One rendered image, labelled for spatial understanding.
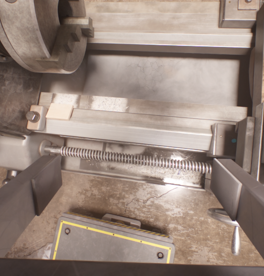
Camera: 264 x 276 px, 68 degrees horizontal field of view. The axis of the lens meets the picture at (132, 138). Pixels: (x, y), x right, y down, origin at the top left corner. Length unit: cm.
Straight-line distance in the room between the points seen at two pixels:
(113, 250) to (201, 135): 87
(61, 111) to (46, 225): 119
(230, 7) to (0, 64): 71
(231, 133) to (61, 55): 49
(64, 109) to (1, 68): 21
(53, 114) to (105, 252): 85
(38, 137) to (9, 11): 50
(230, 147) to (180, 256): 110
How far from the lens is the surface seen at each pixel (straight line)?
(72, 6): 58
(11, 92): 69
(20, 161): 85
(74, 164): 117
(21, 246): 191
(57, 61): 46
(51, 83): 96
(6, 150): 86
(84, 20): 57
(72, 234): 132
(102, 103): 70
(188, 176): 108
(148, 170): 107
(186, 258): 161
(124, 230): 122
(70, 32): 49
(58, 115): 72
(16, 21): 46
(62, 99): 76
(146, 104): 67
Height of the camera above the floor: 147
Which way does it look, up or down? 79 degrees down
